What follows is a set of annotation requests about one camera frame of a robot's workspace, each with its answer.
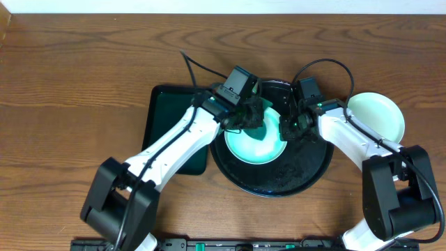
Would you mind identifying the green wavy sponge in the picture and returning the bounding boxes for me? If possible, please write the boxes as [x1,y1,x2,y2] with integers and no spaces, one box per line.
[243,98,272,141]

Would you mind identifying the pale green plate top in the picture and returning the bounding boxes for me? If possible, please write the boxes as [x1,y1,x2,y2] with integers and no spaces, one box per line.
[224,107,287,165]

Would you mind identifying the pale green plate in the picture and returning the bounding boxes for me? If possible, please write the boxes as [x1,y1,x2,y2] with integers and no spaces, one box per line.
[348,92,406,143]
[224,107,287,165]

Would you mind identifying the pale green plate bottom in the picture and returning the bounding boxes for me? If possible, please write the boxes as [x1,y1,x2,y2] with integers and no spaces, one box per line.
[348,92,406,143]

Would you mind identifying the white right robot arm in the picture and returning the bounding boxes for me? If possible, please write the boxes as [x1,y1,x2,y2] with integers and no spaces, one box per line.
[279,77,445,250]

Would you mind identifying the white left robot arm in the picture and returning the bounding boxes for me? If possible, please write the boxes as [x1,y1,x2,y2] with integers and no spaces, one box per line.
[80,66,263,250]

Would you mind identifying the black round tray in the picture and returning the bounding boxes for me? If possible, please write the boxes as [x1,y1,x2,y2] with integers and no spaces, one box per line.
[210,79,334,197]

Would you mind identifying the black rectangular tray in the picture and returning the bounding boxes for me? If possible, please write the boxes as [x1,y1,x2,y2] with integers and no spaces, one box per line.
[141,84,208,176]

